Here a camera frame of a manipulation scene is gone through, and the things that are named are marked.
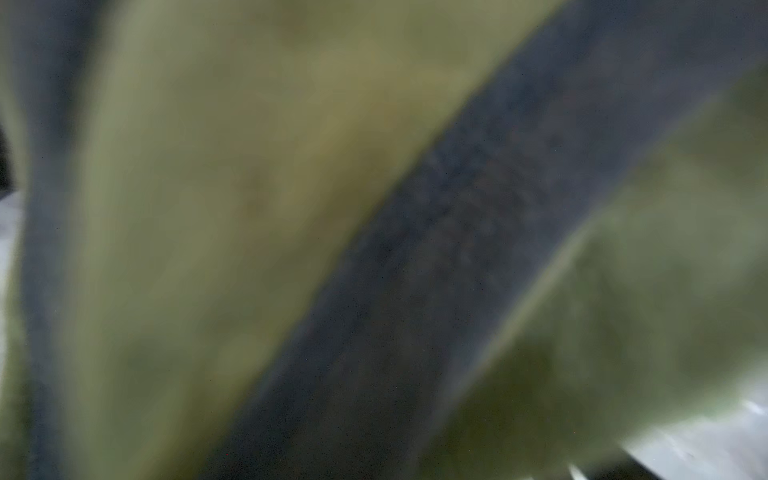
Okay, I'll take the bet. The olive green cloth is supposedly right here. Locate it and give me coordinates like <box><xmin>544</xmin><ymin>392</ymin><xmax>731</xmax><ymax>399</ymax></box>
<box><xmin>0</xmin><ymin>0</ymin><xmax>768</xmax><ymax>480</ymax></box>

